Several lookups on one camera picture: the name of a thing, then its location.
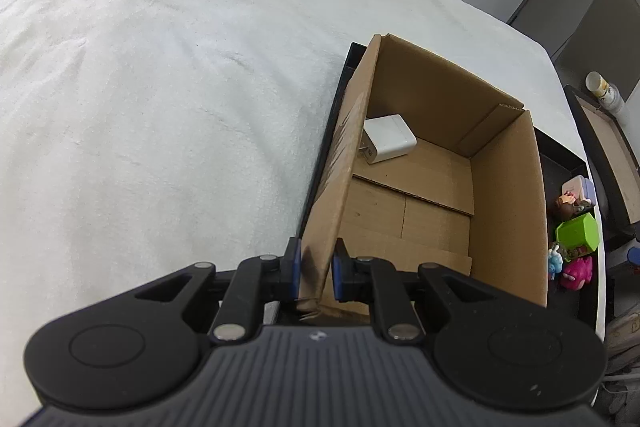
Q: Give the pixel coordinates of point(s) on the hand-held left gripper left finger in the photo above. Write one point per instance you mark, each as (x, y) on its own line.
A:
(295, 269)

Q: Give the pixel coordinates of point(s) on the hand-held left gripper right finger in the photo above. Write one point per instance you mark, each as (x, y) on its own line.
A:
(338, 274)

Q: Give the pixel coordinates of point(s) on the cardboard box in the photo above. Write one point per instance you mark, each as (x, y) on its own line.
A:
(505, 207)

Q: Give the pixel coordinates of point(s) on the small blue white figure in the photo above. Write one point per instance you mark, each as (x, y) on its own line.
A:
(555, 262)

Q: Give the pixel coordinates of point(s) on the brown-haired doll figure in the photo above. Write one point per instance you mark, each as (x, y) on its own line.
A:
(562, 207)

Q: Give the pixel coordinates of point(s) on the pink toy figure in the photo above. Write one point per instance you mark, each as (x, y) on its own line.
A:
(580, 272)

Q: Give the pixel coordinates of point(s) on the green toy cube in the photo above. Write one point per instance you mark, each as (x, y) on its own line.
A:
(577, 232)

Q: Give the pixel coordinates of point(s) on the black shallow tray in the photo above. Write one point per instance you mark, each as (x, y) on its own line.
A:
(560, 157)

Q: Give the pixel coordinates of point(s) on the white power adapter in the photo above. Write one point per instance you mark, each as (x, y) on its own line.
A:
(387, 134)

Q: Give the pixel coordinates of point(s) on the lavender toy sofa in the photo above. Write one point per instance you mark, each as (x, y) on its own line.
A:
(577, 186)

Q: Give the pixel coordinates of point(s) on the black framed wooden board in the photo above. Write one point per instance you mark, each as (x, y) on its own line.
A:
(607, 147)

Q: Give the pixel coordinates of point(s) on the yellow white drink bottle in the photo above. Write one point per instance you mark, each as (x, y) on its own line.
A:
(602, 89)

